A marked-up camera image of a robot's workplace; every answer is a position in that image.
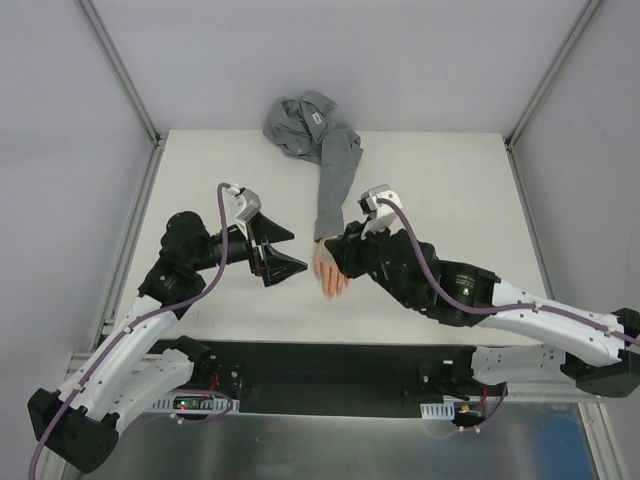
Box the left aluminium frame post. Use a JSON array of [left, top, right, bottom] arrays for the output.
[[75, 0, 162, 146]]

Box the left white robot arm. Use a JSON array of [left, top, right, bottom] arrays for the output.
[[27, 211, 307, 478]]

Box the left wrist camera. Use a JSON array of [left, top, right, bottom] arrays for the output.
[[226, 183, 262, 239]]

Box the right white cable duct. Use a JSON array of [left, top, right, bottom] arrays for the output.
[[419, 401, 485, 421]]

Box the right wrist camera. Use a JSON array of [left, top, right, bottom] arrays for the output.
[[359, 184, 402, 240]]

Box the white cable duct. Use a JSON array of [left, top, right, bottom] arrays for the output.
[[419, 401, 485, 421], [146, 393, 239, 415]]

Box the right aluminium frame post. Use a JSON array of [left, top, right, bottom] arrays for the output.
[[504, 0, 606, 144]]

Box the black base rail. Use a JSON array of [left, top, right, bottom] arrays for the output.
[[139, 338, 511, 416]]

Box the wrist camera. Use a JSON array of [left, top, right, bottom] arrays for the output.
[[359, 184, 402, 240], [226, 183, 262, 239]]

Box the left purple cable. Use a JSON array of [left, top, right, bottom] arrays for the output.
[[29, 182, 241, 480]]

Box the grey shirt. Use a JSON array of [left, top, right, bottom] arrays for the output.
[[263, 90, 364, 242]]

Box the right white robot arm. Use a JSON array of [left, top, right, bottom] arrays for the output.
[[325, 222, 639, 398]]

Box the mannequin hand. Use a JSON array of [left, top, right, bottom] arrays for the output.
[[313, 238, 349, 300]]

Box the left white cable duct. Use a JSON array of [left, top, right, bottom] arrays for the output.
[[146, 393, 239, 415]]

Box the aluminium frame post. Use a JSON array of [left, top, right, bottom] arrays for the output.
[[75, 0, 162, 146], [504, 0, 606, 144]]

